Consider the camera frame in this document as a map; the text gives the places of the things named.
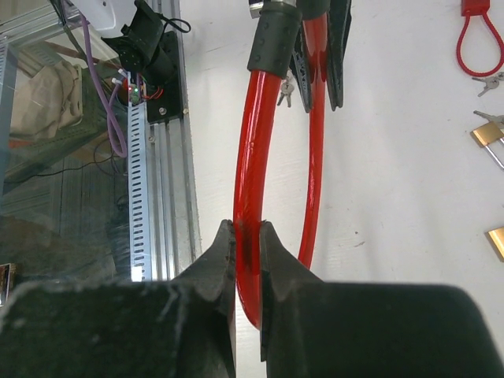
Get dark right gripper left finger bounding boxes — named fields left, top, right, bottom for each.
left=1, top=220, right=236, bottom=377

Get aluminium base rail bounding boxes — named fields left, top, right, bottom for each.
left=147, top=1, right=202, bottom=280

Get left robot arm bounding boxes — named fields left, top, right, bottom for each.
left=74, top=1, right=352, bottom=112

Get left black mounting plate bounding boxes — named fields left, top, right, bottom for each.
left=143, top=31, right=183, bottom=123

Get red thin-cable padlock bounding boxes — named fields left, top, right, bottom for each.
left=455, top=0, right=503, bottom=78

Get thick red cable lock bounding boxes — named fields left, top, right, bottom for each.
left=233, top=1, right=330, bottom=328

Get silver keys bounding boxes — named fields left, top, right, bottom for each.
left=472, top=72, right=503, bottom=98

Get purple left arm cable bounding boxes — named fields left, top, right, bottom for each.
left=80, top=13, right=129, bottom=158

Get white slotted cable duct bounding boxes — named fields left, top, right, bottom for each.
left=128, top=103, right=152, bottom=282

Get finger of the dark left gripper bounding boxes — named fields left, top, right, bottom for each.
left=289, top=26, right=313, bottom=113
left=327, top=0, right=352, bottom=111

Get small brass long-shackle padlock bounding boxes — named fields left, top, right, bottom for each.
left=471, top=110, right=503, bottom=170

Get large brass padlock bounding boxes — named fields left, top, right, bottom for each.
left=276, top=70, right=295, bottom=108

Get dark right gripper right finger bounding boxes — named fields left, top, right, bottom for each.
left=259, top=221, right=502, bottom=377

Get medium brass padlock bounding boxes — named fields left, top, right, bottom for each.
left=484, top=227, right=504, bottom=262

